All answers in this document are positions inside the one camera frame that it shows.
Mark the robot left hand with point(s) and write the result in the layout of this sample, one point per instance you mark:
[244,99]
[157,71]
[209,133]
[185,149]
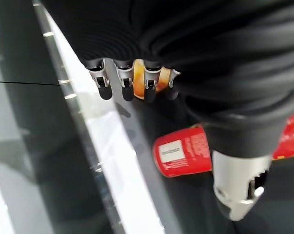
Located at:
[176,36]

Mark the red cylindrical snack can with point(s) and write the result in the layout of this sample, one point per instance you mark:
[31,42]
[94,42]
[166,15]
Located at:
[183,151]

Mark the orange snack package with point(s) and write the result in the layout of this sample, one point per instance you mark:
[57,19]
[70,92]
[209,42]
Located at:
[139,83]

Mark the white shelf board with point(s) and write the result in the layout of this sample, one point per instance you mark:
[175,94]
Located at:
[117,146]

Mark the clear shelf edge rail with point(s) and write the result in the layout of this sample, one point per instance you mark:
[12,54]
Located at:
[71,109]

